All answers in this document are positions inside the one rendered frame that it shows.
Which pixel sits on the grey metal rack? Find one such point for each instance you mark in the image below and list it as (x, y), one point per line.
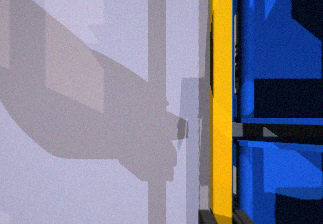
(244, 129)

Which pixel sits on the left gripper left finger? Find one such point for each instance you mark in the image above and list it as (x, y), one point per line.
(206, 217)

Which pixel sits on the yellow bar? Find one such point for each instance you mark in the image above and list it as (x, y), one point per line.
(221, 110)

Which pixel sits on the blue open bin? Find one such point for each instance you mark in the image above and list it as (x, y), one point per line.
(277, 62)
(278, 179)

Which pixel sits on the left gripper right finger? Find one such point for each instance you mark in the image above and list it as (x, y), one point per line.
(241, 217)

